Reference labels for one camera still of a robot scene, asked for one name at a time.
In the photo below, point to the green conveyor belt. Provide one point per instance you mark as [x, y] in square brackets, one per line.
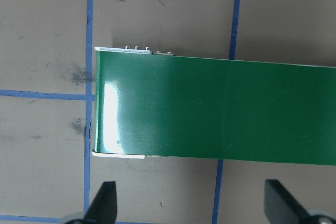
[163, 105]

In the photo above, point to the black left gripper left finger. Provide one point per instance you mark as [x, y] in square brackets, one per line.
[103, 208]

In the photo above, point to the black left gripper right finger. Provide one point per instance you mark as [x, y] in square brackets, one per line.
[280, 207]

